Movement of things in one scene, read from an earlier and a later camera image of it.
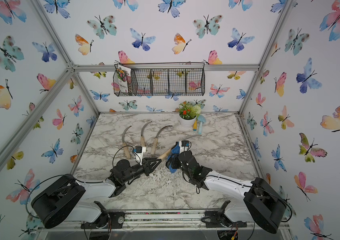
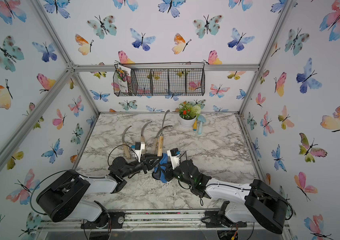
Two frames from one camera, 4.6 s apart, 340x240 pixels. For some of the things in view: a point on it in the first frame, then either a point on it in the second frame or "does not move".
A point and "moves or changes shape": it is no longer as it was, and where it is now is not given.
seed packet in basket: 124,76 does not move
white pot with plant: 188,113 does not move
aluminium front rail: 159,219 does not move
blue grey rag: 174,151 moves or changes shape
